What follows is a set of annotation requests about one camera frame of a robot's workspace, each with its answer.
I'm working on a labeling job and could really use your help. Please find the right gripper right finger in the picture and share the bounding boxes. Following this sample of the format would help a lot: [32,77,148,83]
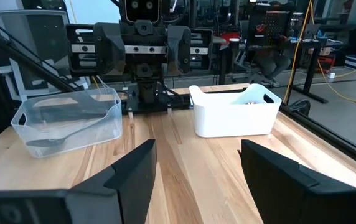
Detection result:
[238,139,356,224]

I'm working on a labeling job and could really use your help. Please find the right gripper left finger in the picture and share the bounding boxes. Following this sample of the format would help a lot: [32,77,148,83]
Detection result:
[0,139,157,224]

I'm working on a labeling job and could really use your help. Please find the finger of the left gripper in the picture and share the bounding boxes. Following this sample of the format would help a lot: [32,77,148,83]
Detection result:
[166,24,192,76]
[93,22,126,76]

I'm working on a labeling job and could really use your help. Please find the bright white screen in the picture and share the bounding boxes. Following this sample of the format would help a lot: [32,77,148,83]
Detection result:
[63,0,122,26]

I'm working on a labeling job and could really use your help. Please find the red storage box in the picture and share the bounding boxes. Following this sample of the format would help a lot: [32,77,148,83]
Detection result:
[220,30,241,44]

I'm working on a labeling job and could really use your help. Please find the clear plastic bin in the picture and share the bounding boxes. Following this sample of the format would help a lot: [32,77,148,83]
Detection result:
[10,86,124,159]

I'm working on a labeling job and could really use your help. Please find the white mesh office chair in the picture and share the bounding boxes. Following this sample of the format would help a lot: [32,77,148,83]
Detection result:
[0,9,75,94]

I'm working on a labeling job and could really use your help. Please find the white plastic bin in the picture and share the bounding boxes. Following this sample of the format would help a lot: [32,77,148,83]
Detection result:
[189,83,283,139]

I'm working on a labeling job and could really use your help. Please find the black computer case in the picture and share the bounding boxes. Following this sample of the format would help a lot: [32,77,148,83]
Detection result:
[247,3,293,51]

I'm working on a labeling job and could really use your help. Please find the person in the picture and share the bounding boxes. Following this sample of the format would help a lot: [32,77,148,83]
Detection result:
[252,46,293,88]

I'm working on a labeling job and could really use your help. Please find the black standing desk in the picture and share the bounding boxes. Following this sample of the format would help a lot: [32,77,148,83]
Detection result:
[285,39,344,105]

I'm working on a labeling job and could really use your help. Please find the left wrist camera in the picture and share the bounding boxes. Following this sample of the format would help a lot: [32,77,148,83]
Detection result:
[119,0,161,24]

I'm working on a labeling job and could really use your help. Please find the yellow cable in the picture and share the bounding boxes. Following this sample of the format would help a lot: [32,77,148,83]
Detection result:
[283,0,356,106]

